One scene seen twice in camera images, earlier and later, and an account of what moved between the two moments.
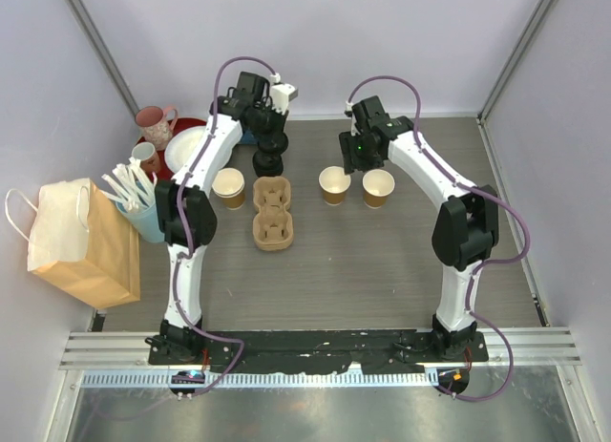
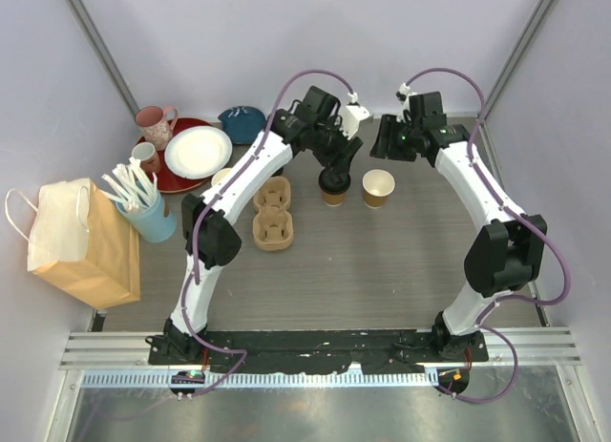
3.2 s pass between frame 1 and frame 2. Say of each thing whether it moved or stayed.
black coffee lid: moved
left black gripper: moved
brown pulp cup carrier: stayed
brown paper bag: stayed
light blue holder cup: stayed
